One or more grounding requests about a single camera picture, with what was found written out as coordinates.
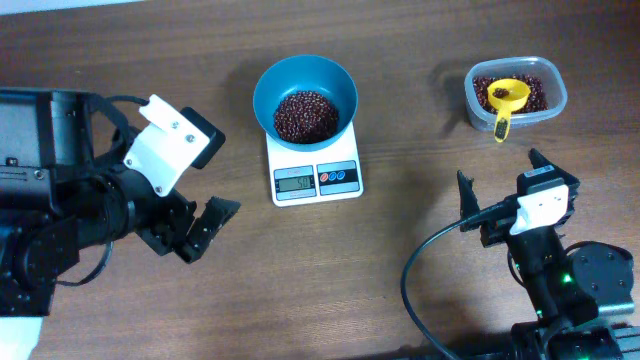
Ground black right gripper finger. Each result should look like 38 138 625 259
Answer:
528 148 580 190
456 170 481 232

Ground yellow plastic measuring scoop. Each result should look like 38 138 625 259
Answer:
488 78 530 143

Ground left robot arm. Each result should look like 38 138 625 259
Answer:
1 88 240 359

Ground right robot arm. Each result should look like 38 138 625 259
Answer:
457 149 639 359

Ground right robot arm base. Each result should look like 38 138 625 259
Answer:
569 242 635 317

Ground red beans in scoop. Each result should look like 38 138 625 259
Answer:
492 88 510 99

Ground white digital kitchen scale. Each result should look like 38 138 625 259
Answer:
266 124 364 207

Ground red beans in bowl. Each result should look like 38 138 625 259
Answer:
273 91 339 144

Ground blue plastic bowl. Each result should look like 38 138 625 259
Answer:
253 55 358 152

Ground red adzuki beans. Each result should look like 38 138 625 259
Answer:
472 74 549 114

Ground clear plastic container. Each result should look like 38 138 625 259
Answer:
464 56 568 132

